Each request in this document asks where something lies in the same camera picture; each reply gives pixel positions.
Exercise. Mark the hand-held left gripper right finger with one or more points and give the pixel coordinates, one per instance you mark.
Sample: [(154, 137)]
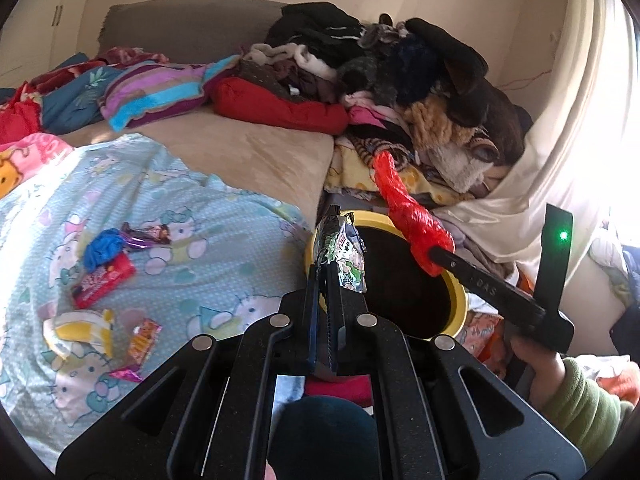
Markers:
[(339, 330)]

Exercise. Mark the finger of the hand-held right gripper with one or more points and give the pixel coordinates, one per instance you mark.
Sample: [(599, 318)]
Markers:
[(447, 260)]

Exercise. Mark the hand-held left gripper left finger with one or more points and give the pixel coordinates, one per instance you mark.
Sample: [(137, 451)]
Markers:
[(316, 320)]

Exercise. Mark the black bin with yellow rim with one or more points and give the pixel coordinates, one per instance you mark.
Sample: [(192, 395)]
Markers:
[(400, 290)]

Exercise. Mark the red plastic bag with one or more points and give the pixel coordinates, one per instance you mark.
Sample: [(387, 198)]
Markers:
[(410, 210)]

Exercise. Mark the green snack packet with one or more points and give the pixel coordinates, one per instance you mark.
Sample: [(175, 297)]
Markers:
[(350, 260)]

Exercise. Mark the small orange packet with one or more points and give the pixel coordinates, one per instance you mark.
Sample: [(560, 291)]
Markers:
[(144, 342)]

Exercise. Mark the dark candy wrapper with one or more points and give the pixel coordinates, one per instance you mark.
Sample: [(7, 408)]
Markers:
[(150, 235)]

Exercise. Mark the pink purple wrapper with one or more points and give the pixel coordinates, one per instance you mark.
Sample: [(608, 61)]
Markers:
[(125, 374)]

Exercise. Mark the red snack packet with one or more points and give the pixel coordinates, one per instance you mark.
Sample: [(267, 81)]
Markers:
[(102, 280)]

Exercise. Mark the blue plastic bag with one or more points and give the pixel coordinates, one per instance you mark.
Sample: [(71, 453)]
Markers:
[(102, 247)]

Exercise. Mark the yellow and white packet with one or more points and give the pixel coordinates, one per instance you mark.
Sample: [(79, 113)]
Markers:
[(80, 332)]

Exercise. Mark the person's right hand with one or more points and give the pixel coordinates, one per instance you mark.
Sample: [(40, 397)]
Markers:
[(540, 370)]

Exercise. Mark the lilac fleece cloth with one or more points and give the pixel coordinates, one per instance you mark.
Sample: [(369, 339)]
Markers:
[(480, 245)]

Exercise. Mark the magenta cloth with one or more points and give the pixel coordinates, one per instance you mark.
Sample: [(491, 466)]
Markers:
[(345, 387)]

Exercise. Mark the cream plush garment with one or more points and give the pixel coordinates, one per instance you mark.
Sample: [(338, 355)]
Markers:
[(460, 165)]

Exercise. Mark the dark teal cloth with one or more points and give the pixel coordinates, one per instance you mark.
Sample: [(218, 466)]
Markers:
[(320, 440)]

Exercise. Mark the light blue cartoon sheet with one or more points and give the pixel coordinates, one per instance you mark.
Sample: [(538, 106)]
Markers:
[(210, 260)]

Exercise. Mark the yellow cartoon blanket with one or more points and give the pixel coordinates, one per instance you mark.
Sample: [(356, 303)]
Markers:
[(350, 175)]

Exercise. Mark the tiger striped cloth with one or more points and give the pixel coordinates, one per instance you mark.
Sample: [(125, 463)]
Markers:
[(367, 150)]

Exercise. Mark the tan fuzzy garment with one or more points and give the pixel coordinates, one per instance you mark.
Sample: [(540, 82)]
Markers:
[(430, 120)]

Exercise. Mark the dark brown plush garment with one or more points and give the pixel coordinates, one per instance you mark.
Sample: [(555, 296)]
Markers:
[(500, 120)]

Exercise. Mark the pink garment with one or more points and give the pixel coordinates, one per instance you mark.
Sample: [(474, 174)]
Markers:
[(370, 112)]

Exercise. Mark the cream satin curtain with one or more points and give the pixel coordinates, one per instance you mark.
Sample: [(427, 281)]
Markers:
[(565, 135)]

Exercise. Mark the beige mattress cushion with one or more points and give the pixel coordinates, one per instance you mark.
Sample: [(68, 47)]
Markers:
[(240, 160)]

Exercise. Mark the navy fuzzy garment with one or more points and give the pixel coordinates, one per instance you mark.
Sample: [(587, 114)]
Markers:
[(410, 65)]

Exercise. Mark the grey speckled garment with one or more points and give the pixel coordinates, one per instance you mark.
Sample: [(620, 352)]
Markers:
[(360, 70)]

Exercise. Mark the black fleece garment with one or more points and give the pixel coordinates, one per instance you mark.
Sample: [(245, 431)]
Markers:
[(450, 50)]

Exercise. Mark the red cushion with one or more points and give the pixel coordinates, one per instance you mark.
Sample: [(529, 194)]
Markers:
[(280, 110)]

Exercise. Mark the white fleece garment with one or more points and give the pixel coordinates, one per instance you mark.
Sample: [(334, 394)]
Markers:
[(310, 62)]

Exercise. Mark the dark brown dotted garment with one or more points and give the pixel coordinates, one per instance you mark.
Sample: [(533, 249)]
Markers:
[(265, 77)]

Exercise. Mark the black jacket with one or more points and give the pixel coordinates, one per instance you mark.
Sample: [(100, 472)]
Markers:
[(310, 25)]

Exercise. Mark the purple striped pillow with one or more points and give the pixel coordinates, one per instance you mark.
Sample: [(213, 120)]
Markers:
[(160, 90)]

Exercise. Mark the grey headboard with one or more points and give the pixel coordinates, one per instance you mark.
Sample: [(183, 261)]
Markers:
[(190, 30)]

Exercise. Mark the pink bear blanket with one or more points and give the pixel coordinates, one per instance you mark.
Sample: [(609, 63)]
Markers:
[(35, 152)]

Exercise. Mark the maroon floral blanket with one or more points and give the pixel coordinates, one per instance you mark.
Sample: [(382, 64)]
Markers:
[(120, 55)]

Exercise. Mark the blue floral quilt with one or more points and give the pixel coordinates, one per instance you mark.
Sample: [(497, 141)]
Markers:
[(75, 95)]

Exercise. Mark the red floral quilt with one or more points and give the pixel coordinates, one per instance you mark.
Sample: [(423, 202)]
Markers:
[(17, 120)]

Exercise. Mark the cream wardrobe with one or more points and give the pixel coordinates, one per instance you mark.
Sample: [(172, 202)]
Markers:
[(45, 35)]

